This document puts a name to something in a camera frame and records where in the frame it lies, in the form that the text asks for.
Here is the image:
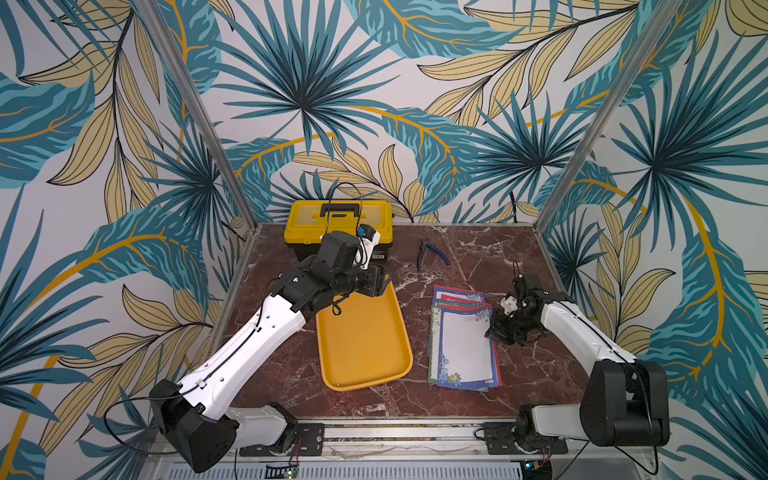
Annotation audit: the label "aluminium corner post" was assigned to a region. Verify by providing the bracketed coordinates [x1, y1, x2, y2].
[134, 0, 258, 232]
[533, 0, 682, 237]

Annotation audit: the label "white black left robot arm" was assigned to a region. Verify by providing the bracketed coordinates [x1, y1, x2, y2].
[149, 224, 391, 473]

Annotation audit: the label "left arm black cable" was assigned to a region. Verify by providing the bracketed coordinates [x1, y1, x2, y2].
[325, 181, 366, 238]

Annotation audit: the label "yellow black toolbox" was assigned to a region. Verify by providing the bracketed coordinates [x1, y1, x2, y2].
[284, 200, 393, 263]

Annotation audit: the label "yellow plastic tray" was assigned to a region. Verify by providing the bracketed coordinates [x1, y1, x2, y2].
[316, 285, 413, 392]

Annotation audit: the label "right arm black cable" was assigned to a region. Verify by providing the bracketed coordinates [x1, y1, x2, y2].
[551, 299, 661, 475]

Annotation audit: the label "aluminium front rail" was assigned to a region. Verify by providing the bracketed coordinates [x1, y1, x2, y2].
[137, 418, 658, 464]

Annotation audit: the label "aluminium left corner post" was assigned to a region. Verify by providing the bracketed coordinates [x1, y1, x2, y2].
[134, 0, 258, 232]

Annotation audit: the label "aluminium right corner post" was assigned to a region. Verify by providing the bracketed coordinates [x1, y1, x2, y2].
[533, 0, 682, 237]

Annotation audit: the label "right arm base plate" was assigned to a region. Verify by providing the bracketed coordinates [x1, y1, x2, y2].
[473, 421, 569, 456]

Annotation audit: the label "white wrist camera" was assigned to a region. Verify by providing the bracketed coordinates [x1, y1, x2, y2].
[356, 224, 381, 270]
[499, 295, 518, 316]

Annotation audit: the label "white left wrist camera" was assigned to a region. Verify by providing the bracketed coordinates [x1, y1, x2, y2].
[356, 224, 381, 270]

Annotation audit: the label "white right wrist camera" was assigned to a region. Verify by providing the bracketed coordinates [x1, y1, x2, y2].
[499, 295, 518, 316]

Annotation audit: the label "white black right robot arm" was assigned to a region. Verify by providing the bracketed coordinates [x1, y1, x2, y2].
[486, 274, 671, 451]

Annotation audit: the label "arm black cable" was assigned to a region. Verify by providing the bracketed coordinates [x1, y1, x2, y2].
[551, 299, 661, 475]
[325, 181, 366, 238]

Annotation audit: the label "blue handled pliers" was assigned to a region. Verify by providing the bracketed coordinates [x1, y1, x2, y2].
[416, 240, 451, 271]

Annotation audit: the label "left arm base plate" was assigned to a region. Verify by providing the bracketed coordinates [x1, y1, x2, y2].
[273, 422, 326, 457]

